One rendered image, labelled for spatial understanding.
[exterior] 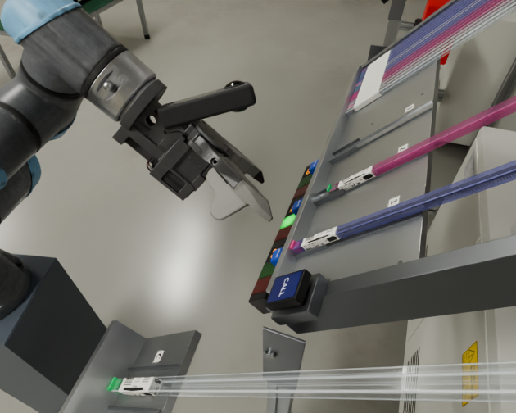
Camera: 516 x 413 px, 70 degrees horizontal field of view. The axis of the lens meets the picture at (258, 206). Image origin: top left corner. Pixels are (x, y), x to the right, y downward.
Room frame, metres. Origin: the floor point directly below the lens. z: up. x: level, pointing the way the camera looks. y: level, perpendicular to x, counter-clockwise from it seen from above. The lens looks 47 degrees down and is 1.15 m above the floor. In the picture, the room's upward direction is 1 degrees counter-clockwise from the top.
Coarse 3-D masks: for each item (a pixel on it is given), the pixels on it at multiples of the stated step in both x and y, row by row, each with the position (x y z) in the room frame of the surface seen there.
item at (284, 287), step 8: (296, 272) 0.22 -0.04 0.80; (280, 280) 0.23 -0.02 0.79; (288, 280) 0.22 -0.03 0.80; (296, 280) 0.21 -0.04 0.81; (272, 288) 0.22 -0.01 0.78; (280, 288) 0.21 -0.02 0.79; (288, 288) 0.21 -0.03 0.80; (272, 296) 0.21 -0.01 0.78; (280, 296) 0.20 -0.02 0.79; (288, 296) 0.19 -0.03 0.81
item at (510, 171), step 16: (480, 176) 0.25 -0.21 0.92; (496, 176) 0.24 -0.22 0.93; (512, 176) 0.24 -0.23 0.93; (432, 192) 0.27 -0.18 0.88; (448, 192) 0.26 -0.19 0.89; (464, 192) 0.25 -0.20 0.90; (400, 208) 0.27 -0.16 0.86; (416, 208) 0.26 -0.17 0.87; (352, 224) 0.29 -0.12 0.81; (368, 224) 0.28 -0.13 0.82
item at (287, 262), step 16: (352, 80) 0.79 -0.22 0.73; (336, 128) 0.60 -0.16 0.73; (336, 144) 0.56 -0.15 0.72; (320, 160) 0.50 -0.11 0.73; (320, 176) 0.46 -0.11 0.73; (304, 208) 0.39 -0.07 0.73; (304, 224) 0.36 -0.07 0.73; (288, 240) 0.33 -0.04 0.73; (288, 256) 0.30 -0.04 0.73; (288, 272) 0.28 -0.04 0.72
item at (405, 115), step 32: (384, 96) 0.63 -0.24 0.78; (416, 96) 0.53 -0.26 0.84; (352, 128) 0.59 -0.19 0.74; (384, 128) 0.50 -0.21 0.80; (416, 128) 0.44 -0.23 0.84; (352, 160) 0.47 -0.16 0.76; (416, 160) 0.36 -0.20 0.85; (320, 192) 0.43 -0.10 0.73; (352, 192) 0.38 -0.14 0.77; (384, 192) 0.34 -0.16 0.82; (416, 192) 0.30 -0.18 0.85; (320, 224) 0.35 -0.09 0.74; (384, 224) 0.28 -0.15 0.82; (416, 224) 0.25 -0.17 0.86; (320, 256) 0.28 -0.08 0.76; (352, 256) 0.25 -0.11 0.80; (384, 256) 0.23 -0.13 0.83; (416, 256) 0.21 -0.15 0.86
